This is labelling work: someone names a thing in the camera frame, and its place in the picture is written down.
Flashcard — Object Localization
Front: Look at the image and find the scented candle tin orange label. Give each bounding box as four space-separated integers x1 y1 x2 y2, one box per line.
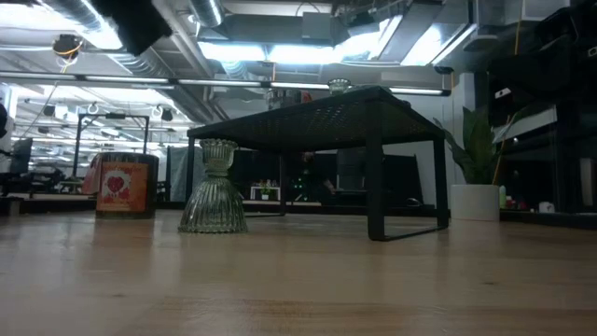
80 151 160 220
266 88 313 112

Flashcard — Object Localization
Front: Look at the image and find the ribbed glass candlestick holder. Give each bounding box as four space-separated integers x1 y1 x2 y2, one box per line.
177 137 250 234
326 77 353 95

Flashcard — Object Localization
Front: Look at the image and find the black round ceiling device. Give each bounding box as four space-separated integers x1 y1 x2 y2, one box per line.
51 33 86 61

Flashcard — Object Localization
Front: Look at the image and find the grey partition panel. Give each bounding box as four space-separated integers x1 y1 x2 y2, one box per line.
167 147 206 203

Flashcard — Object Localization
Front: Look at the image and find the dark computer monitor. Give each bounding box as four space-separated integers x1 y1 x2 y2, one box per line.
8 136 35 176

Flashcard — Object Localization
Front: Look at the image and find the grey ceiling box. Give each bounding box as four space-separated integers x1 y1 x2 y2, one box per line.
301 11 352 47

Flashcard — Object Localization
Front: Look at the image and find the black perforated metal shelf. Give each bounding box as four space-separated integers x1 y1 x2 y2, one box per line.
185 85 451 243

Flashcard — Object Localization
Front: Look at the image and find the person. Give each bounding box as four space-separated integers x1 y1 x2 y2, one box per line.
298 149 338 200

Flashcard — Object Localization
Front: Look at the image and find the green leafy plant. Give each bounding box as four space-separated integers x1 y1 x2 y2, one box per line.
432 105 520 186

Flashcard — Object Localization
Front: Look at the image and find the white plant pot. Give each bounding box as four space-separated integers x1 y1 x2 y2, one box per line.
450 183 502 222

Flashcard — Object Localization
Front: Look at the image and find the silver round air duct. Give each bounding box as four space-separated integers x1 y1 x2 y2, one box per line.
187 0 227 28

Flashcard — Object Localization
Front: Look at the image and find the black background gantry frame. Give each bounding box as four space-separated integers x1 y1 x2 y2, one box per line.
72 113 151 178

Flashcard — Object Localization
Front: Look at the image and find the black aluminium table frame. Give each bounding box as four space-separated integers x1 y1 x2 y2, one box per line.
0 194 597 231

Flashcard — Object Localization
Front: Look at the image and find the small white display frame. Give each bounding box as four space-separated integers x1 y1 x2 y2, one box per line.
249 185 283 203

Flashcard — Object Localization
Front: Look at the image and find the black desk frame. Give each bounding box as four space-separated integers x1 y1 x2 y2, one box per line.
501 102 597 225

